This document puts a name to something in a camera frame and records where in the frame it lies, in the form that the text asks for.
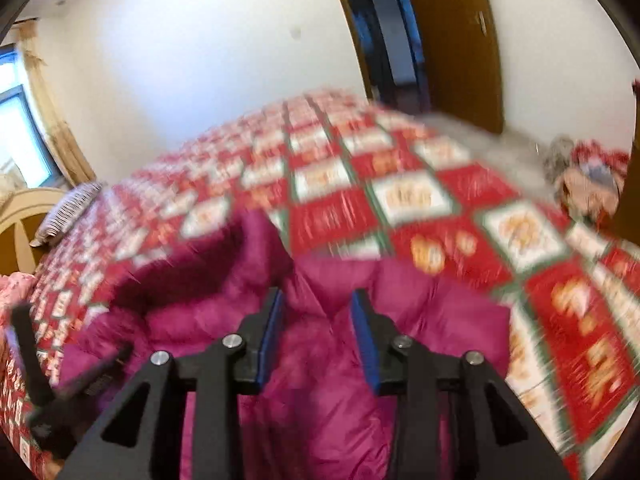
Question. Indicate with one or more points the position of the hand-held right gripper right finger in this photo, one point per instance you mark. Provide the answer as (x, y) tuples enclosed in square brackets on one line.
[(363, 340)]

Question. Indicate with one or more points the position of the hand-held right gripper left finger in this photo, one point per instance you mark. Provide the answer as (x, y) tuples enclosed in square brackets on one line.
[(270, 340)]

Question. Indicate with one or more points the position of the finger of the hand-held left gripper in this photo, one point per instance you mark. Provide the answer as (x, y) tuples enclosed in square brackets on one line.
[(27, 350), (97, 372)]

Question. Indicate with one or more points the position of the magenta puffer jacket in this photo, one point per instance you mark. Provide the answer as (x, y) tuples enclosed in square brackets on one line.
[(310, 425)]

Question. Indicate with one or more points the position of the pile of clothes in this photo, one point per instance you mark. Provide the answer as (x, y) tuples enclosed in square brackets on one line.
[(585, 175)]

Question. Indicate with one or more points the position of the pink cloth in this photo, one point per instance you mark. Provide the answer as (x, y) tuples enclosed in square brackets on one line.
[(17, 292)]

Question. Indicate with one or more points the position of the beige headboard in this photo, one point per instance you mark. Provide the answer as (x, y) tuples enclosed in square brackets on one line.
[(20, 240)]

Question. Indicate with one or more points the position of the red printed blanket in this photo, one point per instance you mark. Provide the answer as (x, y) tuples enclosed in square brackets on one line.
[(450, 240)]

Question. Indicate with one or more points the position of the striped pillow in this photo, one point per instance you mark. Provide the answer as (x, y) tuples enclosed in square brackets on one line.
[(70, 210)]

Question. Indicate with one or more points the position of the window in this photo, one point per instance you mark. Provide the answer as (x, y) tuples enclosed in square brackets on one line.
[(20, 135)]

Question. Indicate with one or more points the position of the beige curtain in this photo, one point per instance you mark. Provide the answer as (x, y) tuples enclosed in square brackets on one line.
[(55, 130)]

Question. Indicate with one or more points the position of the wooden cabinet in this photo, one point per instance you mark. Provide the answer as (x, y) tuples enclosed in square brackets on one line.
[(630, 210)]

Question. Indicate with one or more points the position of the wooden door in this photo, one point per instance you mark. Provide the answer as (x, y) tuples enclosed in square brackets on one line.
[(450, 50)]

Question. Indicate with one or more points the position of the wooden door frame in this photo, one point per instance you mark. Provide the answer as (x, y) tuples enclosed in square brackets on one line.
[(352, 25)]

